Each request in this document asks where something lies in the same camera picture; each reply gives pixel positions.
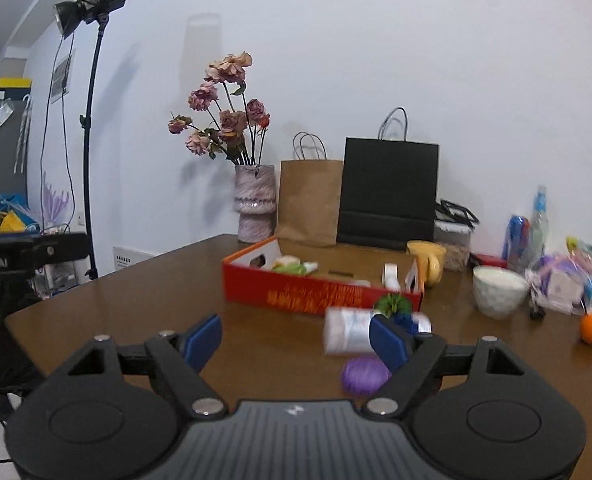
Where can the black paper bag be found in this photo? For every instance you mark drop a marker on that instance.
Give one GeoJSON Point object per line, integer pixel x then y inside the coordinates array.
{"type": "Point", "coordinates": [385, 185]}

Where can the purple plant decoration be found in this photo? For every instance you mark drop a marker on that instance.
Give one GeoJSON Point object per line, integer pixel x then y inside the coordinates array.
{"type": "Point", "coordinates": [56, 205]}

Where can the clear container with black lid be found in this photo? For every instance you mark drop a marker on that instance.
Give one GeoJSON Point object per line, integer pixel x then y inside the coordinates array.
{"type": "Point", "coordinates": [453, 255]}

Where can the pink speckled vase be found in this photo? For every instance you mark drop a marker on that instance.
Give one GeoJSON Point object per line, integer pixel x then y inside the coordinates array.
{"type": "Point", "coordinates": [253, 205]}

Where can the white bottle with blue cap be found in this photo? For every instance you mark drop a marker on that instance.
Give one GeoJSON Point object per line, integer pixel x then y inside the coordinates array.
{"type": "Point", "coordinates": [348, 330]}

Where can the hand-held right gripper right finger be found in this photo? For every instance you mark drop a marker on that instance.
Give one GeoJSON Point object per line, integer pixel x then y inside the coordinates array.
{"type": "Point", "coordinates": [388, 342]}

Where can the colourful snack packet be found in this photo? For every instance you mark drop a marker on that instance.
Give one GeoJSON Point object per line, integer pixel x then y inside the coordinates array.
{"type": "Point", "coordinates": [585, 251]}

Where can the white flat panel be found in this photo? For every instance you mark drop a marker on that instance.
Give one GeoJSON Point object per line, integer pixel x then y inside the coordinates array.
{"type": "Point", "coordinates": [131, 258]}

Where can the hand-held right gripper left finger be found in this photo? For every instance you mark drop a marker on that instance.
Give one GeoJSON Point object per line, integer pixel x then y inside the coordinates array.
{"type": "Point", "coordinates": [203, 342]}

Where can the white bowl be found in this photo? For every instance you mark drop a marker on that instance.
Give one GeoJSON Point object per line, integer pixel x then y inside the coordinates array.
{"type": "Point", "coordinates": [500, 292]}

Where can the yellow box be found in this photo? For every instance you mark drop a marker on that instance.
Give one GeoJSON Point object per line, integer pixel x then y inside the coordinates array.
{"type": "Point", "coordinates": [13, 84]}

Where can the blue can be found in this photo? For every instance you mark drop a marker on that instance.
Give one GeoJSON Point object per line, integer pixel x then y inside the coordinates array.
{"type": "Point", "coordinates": [514, 237]}

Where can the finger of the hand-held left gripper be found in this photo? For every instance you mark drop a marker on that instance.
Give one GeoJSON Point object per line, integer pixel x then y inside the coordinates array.
{"type": "Point", "coordinates": [51, 247]}

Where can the blue and yellow bags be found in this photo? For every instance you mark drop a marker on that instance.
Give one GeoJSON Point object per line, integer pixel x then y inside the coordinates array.
{"type": "Point", "coordinates": [11, 217]}

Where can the brown paper bag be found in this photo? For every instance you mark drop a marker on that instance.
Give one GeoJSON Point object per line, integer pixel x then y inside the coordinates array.
{"type": "Point", "coordinates": [308, 200]}

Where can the purple and white pack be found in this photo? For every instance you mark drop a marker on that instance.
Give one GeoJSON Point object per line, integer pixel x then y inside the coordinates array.
{"type": "Point", "coordinates": [558, 285]}

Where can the grey cabinet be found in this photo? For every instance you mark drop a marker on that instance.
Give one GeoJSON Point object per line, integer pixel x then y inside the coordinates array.
{"type": "Point", "coordinates": [1, 170]}

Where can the wall poster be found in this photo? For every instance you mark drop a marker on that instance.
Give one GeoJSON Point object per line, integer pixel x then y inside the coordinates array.
{"type": "Point", "coordinates": [62, 76]}

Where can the black light stand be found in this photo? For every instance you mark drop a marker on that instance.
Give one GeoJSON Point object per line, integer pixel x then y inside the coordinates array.
{"type": "Point", "coordinates": [88, 110]}

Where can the dried pink roses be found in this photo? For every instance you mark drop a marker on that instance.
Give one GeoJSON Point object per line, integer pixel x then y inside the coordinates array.
{"type": "Point", "coordinates": [232, 121]}

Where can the red cardboard box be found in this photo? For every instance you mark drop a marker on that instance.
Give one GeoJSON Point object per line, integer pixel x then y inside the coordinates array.
{"type": "Point", "coordinates": [276, 292]}

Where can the purple mesh ball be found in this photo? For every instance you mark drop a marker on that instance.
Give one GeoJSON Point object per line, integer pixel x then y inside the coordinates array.
{"type": "Point", "coordinates": [360, 375]}

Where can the green and white tube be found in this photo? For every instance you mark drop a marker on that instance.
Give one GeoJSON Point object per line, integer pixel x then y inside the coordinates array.
{"type": "Point", "coordinates": [293, 266]}

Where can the dark red flat box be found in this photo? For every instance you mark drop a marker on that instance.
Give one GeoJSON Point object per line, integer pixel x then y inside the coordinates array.
{"type": "Point", "coordinates": [488, 260]}

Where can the yellow cup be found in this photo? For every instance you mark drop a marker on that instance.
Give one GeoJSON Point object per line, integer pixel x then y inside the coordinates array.
{"type": "Point", "coordinates": [425, 260]}

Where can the clear bottle with blue cap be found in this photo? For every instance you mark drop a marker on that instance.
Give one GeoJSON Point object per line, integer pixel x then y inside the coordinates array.
{"type": "Point", "coordinates": [539, 232]}

